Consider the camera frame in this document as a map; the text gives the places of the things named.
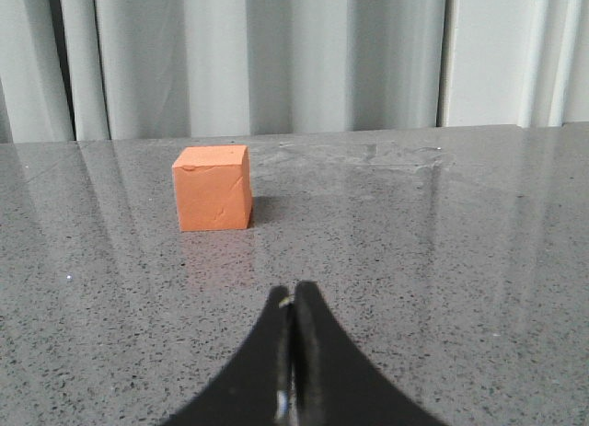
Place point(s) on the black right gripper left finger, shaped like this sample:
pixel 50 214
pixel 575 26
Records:
pixel 254 387

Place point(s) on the orange foam cube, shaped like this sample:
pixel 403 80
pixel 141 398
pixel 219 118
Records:
pixel 212 187

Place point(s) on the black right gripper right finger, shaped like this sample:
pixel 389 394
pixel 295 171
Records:
pixel 335 383

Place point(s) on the white pleated curtain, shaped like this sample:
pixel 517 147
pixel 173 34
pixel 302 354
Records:
pixel 121 69

